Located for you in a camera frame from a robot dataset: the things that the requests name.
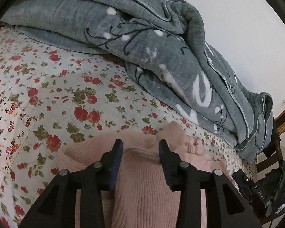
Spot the pink knit sweater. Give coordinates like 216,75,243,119
59,121,227,227

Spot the black jacket on chair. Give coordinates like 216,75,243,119
255,132,285,225

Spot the floral bed sheet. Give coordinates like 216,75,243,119
0,27,257,227

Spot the grey floral quilt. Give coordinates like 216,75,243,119
1,0,274,162

